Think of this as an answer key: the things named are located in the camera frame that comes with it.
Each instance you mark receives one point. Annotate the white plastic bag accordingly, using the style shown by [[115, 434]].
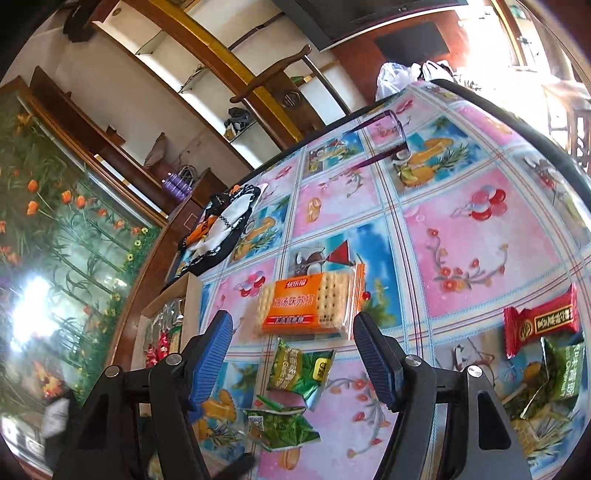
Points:
[[394, 77]]

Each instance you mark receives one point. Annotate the wooden chair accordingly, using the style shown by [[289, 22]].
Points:
[[286, 92]]

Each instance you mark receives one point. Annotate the torn green snack packet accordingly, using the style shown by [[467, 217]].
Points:
[[276, 427]]

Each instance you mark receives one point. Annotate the green cracker packet right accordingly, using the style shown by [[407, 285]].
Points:
[[543, 410]]

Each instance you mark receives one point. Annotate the flower mural glass panel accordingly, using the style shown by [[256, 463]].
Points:
[[71, 250]]

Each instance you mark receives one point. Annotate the red candy packet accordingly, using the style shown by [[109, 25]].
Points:
[[559, 315]]

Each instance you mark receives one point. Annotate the black television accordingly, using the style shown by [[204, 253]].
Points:
[[330, 22]]

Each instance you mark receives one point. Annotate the purple bottles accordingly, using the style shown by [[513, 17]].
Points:
[[176, 187]]

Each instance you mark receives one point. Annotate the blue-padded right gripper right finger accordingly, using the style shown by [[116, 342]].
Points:
[[407, 385]]

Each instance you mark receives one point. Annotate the cardboard snack box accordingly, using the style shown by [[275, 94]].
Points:
[[168, 322]]

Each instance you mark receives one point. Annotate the purple-framed eyeglasses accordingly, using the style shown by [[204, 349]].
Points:
[[386, 131]]

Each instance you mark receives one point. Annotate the black white orange cloth bag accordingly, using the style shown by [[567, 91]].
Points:
[[217, 232]]

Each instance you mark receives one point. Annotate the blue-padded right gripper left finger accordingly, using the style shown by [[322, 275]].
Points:
[[178, 385]]

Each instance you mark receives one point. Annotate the orange soda cracker packet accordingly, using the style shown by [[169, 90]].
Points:
[[317, 304]]

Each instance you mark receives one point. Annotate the colourful fruit tablecloth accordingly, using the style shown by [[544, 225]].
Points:
[[487, 214]]

